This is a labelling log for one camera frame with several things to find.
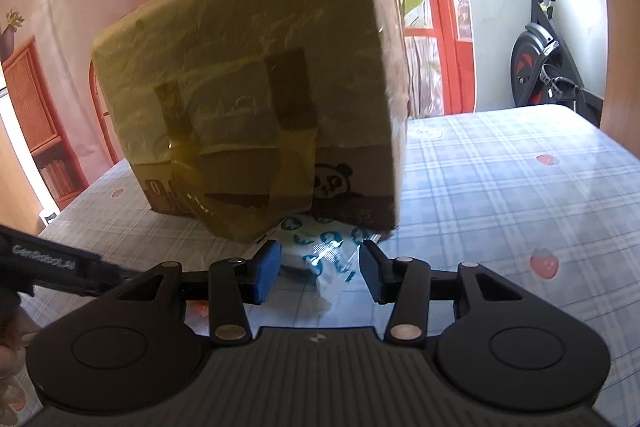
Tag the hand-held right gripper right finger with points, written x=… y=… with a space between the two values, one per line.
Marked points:
x=375 y=274

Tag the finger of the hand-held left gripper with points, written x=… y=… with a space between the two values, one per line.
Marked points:
x=107 y=278

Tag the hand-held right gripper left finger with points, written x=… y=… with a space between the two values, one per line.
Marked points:
x=266 y=274

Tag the white packet with blue print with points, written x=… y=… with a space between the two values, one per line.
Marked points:
x=332 y=257

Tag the cardboard box with yellow tape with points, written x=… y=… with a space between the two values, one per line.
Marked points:
x=250 y=82

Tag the person's left hand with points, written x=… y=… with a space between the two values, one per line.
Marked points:
x=7 y=352

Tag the black exercise bike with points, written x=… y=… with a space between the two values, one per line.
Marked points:
x=532 y=57

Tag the wooden panel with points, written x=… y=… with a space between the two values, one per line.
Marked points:
x=621 y=57

